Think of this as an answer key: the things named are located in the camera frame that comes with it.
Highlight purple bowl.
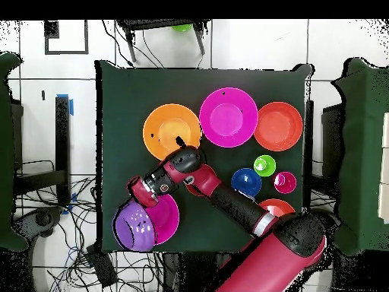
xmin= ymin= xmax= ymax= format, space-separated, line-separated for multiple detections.
xmin=112 ymin=200 xmax=158 ymax=252

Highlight blue tape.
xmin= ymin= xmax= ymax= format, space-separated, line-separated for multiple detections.
xmin=55 ymin=94 xmax=74 ymax=116

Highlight black stool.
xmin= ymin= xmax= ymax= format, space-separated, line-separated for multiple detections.
xmin=116 ymin=19 xmax=211 ymax=63

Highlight black office chair base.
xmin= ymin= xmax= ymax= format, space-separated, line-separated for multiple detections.
xmin=13 ymin=206 xmax=65 ymax=241
xmin=321 ymin=209 xmax=342 ymax=240

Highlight red cup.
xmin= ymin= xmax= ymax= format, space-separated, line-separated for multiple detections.
xmin=272 ymin=171 xmax=298 ymax=195

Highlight blue bowl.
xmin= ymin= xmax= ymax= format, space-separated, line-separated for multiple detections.
xmin=230 ymin=167 xmax=263 ymax=198

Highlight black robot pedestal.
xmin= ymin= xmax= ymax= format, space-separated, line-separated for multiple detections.
xmin=162 ymin=252 xmax=220 ymax=292

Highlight pink bowl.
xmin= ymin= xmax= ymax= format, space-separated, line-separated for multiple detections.
xmin=199 ymin=87 xmax=259 ymax=148
xmin=144 ymin=193 xmax=180 ymax=246

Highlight black table frame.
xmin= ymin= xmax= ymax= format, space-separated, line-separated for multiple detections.
xmin=304 ymin=100 xmax=315 ymax=211
xmin=13 ymin=96 xmax=71 ymax=208

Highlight green cup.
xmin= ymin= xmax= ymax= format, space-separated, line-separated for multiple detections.
xmin=253 ymin=154 xmax=277 ymax=178

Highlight white boxes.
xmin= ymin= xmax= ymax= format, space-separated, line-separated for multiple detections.
xmin=377 ymin=112 xmax=389 ymax=224

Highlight black power strip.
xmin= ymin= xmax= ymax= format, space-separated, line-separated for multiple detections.
xmin=85 ymin=243 xmax=119 ymax=288

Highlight green cloth side table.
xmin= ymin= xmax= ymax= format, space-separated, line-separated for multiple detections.
xmin=0 ymin=52 xmax=28 ymax=252
xmin=330 ymin=57 xmax=389 ymax=256

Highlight shallow red-orange bowl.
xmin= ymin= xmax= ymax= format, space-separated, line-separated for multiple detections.
xmin=253 ymin=101 xmax=304 ymax=152

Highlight deep red-orange bowl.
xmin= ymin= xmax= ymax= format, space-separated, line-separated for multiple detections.
xmin=258 ymin=198 xmax=296 ymax=218

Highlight dark green tablecloth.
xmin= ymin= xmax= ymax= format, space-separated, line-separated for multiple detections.
xmin=94 ymin=59 xmax=314 ymax=255

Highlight black cable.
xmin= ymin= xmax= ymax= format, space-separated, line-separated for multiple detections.
xmin=101 ymin=19 xmax=134 ymax=68

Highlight lime green bowl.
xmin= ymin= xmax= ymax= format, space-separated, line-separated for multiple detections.
xmin=171 ymin=23 xmax=194 ymax=33

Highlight orange bowl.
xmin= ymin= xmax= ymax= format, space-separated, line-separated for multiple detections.
xmin=142 ymin=103 xmax=203 ymax=161

